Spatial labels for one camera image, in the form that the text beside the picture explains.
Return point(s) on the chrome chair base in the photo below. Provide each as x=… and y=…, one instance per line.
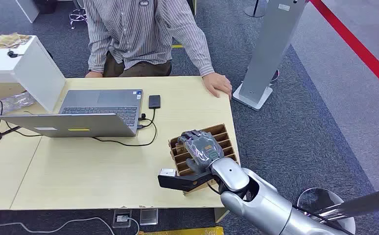
x=77, y=14

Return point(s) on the grey open laptop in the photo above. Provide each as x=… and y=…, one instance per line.
x=102, y=110

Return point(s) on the white furniture panel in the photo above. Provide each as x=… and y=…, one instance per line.
x=27, y=9

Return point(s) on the black external drive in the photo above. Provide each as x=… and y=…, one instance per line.
x=154, y=102

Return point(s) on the round grey stanchion base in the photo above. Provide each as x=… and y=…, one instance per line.
x=256, y=9

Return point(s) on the wooden slotted card organizer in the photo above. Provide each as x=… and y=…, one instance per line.
x=223, y=142

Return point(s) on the white box cabinet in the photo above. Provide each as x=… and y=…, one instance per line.
x=37, y=71

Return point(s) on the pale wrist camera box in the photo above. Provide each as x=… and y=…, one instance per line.
x=167, y=172

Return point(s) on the small black clip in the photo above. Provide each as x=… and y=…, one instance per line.
x=12, y=54

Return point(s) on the floor power outlet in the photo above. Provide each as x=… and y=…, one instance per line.
x=122, y=218

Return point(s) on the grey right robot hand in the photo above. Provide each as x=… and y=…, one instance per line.
x=202, y=147

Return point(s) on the person's right hand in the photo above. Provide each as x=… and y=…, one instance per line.
x=93, y=74

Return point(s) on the crumpled tan paper packet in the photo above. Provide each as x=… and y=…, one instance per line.
x=10, y=40

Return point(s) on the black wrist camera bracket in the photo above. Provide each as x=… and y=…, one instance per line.
x=183, y=182

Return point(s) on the person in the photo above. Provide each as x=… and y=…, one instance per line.
x=137, y=35

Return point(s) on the clear plastic bottle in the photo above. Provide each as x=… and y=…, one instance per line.
x=11, y=103

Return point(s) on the clear floor socket cover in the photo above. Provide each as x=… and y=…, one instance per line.
x=149, y=216

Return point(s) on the chrome stanchion base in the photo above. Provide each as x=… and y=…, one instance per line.
x=319, y=199

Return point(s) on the chrome stanchion pole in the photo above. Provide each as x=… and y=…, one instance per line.
x=368, y=202

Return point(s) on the red barrier belt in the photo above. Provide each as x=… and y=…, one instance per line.
x=355, y=43

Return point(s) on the yellow patterned cloth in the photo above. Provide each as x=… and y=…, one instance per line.
x=189, y=231

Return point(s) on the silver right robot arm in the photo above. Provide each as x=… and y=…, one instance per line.
x=261, y=201

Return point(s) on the grey standing pillar kiosk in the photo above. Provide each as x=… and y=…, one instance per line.
x=270, y=48

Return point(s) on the person's hand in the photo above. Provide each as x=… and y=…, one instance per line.
x=93, y=74
x=218, y=83

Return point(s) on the person's left hand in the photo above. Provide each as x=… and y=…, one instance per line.
x=218, y=83

